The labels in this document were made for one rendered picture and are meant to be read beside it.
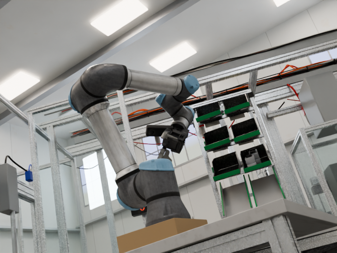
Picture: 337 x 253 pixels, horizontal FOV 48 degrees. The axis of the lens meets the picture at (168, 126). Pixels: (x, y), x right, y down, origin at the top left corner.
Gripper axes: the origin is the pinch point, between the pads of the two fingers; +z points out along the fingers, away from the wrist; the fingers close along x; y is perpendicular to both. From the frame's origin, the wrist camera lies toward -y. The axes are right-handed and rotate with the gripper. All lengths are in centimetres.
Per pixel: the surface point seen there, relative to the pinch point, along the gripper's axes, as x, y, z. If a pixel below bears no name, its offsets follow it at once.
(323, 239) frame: 16, 71, -4
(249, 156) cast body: 15, 36, -39
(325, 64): 21, 76, -210
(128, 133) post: 39, -32, -56
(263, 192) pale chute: 28, 47, -34
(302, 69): 29, 60, -202
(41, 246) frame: 85, -51, 2
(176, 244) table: -21, 21, 55
